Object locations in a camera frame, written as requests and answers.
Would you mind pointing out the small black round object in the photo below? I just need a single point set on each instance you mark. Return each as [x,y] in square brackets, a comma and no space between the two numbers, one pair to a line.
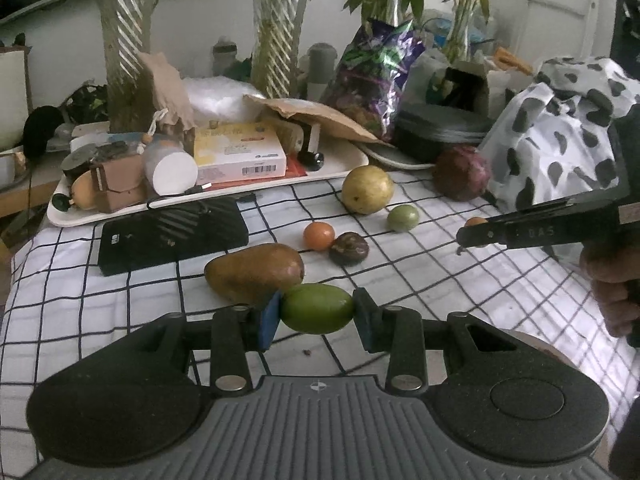
[312,161]

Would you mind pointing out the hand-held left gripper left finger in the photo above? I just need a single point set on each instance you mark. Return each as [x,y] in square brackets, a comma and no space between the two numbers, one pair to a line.
[270,321]

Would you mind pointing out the small grey capped bottle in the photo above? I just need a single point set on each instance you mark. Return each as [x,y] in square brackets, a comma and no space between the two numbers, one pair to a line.
[225,57]

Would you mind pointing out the white rectangular tray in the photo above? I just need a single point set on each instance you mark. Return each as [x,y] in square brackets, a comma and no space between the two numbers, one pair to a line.
[330,167]

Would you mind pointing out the grey round tin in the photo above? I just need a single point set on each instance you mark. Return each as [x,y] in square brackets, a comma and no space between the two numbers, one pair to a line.
[79,160]

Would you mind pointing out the white flower pot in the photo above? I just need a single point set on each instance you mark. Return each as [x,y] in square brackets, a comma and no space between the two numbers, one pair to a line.
[12,100]

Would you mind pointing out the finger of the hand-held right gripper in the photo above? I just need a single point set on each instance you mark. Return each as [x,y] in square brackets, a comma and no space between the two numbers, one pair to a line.
[570,206]
[540,236]

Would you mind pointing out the white cylinder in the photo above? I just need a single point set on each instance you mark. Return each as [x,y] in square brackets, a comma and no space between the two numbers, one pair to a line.
[172,175]

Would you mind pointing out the tiny yellow-orange kumquat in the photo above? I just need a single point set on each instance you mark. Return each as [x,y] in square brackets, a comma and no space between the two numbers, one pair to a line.
[475,221]

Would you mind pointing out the clear bubble wrap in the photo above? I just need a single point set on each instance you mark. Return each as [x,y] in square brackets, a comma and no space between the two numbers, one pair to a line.
[220,97]

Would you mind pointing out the black power bank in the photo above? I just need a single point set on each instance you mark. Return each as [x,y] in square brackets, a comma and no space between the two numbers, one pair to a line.
[170,235]

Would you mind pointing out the yellow cardboard box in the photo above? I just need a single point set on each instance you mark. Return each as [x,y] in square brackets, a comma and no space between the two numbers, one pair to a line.
[235,150]

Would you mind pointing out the dark passion fruit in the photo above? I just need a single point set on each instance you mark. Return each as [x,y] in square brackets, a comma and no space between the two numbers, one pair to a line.
[348,249]

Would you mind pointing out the braided trunk money tree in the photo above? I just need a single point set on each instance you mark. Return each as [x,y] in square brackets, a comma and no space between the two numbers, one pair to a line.
[125,35]
[277,25]

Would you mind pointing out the small orange tangerine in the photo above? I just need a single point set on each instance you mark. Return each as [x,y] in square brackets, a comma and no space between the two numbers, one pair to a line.
[319,236]

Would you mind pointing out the person's right hand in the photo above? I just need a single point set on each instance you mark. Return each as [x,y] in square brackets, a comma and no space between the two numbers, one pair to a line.
[615,290]

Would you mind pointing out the yellow-green pear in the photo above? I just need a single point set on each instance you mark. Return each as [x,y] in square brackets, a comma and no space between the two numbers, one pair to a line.
[367,190]

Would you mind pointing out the flat brown paper bag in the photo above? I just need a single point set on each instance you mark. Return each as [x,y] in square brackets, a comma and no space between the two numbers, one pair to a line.
[325,117]

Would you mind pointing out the black round lidded container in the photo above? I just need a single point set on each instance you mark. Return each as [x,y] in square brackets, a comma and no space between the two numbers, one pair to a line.
[440,130]

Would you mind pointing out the small round green fruit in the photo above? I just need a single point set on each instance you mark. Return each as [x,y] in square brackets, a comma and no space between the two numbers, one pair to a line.
[403,218]

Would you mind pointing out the black plant pot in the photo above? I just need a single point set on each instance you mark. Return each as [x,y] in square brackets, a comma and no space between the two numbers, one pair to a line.
[465,87]

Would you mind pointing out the white oval dish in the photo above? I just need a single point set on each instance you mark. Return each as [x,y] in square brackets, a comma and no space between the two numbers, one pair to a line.
[385,157]

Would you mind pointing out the purple foil bag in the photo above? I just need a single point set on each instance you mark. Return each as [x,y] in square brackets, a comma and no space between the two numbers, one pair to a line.
[375,70]

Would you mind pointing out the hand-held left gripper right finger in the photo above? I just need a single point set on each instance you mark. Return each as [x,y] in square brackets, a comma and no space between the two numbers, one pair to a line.
[364,321]

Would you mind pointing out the black spotted white cloth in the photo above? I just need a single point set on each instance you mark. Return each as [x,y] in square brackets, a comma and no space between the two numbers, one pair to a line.
[560,130]

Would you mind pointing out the tan rounded object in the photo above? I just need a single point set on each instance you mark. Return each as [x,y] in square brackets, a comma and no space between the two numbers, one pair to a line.
[82,192]

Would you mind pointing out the black checked white tablecloth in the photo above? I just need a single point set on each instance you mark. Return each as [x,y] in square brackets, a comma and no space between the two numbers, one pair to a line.
[450,285]

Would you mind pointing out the large dark red fruit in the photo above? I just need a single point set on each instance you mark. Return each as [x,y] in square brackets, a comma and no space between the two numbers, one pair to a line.
[461,174]

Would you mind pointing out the black round fuzzy object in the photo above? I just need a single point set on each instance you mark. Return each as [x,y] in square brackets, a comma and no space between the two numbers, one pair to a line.
[42,130]

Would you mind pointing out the green mango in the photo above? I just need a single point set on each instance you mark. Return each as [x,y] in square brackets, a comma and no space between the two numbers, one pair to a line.
[315,308]

